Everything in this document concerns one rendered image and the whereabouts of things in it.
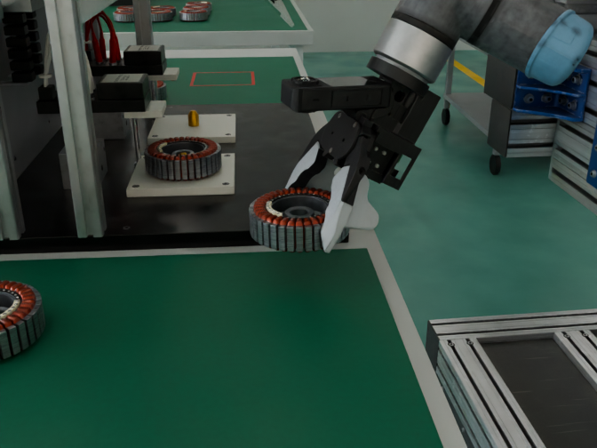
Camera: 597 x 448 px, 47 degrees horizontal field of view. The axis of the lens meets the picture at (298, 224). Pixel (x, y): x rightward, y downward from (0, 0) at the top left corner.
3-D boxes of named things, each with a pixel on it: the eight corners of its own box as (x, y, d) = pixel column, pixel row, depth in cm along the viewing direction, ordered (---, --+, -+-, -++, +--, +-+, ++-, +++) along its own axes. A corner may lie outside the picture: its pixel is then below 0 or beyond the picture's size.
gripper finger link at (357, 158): (362, 204, 70) (378, 126, 73) (350, 198, 69) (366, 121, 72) (335, 211, 74) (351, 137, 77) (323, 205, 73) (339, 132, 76)
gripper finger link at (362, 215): (378, 263, 72) (393, 182, 75) (332, 245, 69) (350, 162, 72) (359, 266, 75) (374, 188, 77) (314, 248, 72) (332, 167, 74)
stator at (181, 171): (225, 157, 108) (224, 134, 107) (218, 182, 98) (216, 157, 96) (154, 157, 108) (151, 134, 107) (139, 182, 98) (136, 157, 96)
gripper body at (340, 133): (396, 196, 76) (452, 99, 74) (335, 168, 72) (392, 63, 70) (366, 174, 83) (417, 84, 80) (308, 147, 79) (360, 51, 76)
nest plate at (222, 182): (234, 160, 111) (234, 152, 110) (234, 194, 97) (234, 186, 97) (140, 162, 110) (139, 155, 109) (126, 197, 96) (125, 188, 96)
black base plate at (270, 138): (305, 112, 146) (305, 101, 145) (348, 243, 88) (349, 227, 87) (79, 116, 143) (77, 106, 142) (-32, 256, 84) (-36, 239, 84)
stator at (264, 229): (326, 207, 85) (326, 179, 83) (365, 244, 75) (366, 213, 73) (238, 222, 81) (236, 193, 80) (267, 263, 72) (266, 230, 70)
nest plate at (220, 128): (235, 119, 133) (235, 113, 132) (235, 142, 119) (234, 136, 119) (156, 121, 132) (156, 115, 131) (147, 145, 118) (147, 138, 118)
